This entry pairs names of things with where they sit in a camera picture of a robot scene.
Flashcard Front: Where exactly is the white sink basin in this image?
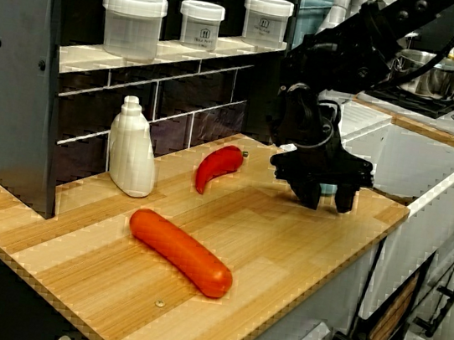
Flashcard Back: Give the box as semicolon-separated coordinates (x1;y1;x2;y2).
307;100;454;334

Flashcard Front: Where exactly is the dark shelf unit with tiles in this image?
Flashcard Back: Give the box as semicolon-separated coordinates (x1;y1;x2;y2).
0;0;303;252

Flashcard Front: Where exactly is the toy stove top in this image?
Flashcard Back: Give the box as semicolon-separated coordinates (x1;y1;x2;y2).
351;74;454;140

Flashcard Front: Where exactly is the orange sausage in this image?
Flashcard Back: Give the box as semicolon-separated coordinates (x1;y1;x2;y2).
121;206;242;301

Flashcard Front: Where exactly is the teal plastic bin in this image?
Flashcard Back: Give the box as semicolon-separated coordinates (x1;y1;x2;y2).
293;0;337;53

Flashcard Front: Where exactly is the white plastic bottle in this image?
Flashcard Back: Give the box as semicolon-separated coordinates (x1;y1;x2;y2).
101;93;168;201

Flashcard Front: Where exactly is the light blue bowl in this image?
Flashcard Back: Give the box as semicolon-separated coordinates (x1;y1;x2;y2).
318;182;340;198

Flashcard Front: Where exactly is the tall clear labelled jar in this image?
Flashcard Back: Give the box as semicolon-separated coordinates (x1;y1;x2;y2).
239;0;297;52

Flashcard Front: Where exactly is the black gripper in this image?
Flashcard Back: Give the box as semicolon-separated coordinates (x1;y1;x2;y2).
263;136;379;219

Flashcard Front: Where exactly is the black framed wooden panel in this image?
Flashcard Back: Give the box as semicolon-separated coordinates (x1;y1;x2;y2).
333;241;436;340

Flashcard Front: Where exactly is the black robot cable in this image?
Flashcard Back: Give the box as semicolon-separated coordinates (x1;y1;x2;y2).
388;0;454;100

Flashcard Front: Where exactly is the grey faucet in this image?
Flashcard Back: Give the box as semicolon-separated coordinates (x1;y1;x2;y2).
320;0;366;42

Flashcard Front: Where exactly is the steel cooking pot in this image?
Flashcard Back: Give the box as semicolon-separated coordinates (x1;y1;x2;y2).
384;46;454;102

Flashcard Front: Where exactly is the black door handle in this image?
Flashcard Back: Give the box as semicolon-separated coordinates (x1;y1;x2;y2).
412;283;454;340

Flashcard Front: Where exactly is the small clear labelled jar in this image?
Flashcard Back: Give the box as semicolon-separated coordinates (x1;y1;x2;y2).
174;0;227;54

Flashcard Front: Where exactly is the wide clear plastic jar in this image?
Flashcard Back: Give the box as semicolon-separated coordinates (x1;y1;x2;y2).
95;0;170;64

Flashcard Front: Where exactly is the red chili pepper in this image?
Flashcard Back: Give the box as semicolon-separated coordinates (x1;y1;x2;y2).
193;140;250;201

